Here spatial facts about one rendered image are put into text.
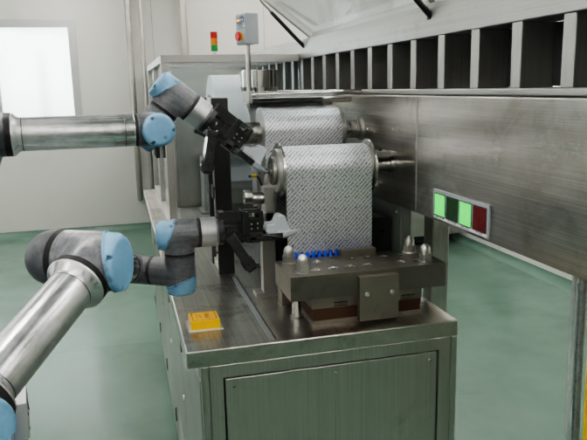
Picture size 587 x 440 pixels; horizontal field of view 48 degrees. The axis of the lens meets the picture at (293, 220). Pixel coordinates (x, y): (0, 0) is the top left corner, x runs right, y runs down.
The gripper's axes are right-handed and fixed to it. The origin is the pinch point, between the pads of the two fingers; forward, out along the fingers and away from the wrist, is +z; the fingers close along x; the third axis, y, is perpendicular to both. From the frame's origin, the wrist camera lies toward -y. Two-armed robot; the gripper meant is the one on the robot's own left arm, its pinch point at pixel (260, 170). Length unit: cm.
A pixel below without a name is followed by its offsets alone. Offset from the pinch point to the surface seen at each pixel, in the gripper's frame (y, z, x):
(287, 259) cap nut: -14.1, 15.2, -16.6
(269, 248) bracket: -15.5, 14.9, -0.4
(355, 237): 0.9, 30.1, -8.5
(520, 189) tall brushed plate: 25, 27, -63
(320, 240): -5.4, 22.3, -8.5
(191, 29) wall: 92, -17, 548
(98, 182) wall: -96, -1, 548
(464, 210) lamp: 19, 31, -44
